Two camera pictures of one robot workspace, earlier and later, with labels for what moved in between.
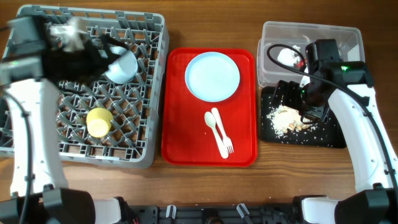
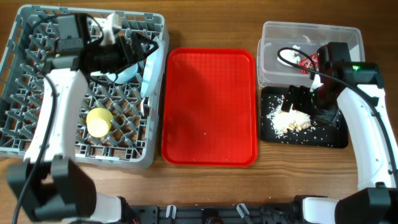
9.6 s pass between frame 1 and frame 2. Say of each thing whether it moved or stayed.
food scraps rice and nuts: stayed
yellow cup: stayed
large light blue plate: moved
